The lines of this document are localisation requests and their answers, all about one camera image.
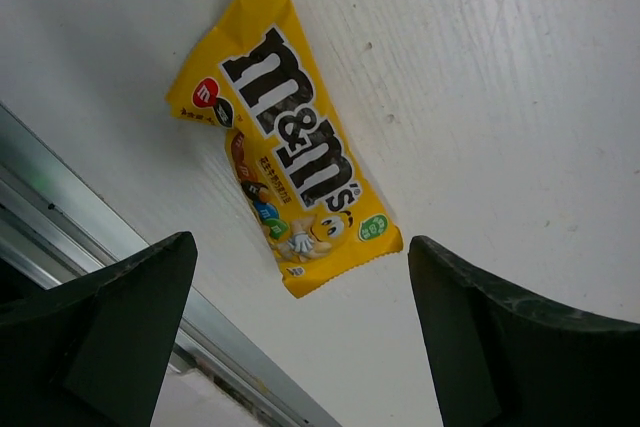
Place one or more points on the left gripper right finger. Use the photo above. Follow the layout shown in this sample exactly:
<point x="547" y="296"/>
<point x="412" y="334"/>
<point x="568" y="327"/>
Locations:
<point x="502" y="355"/>

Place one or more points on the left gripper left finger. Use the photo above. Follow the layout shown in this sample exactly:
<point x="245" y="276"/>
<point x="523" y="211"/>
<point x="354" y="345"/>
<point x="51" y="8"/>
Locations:
<point x="93" y="351"/>

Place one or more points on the yellow M&M's pack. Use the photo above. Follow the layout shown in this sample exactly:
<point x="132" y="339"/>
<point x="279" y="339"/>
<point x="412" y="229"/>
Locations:
<point x="253" y="75"/>

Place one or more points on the aluminium table frame rail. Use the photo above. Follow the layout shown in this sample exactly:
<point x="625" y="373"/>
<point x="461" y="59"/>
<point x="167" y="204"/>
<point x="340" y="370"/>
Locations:
<point x="54" y="229"/>

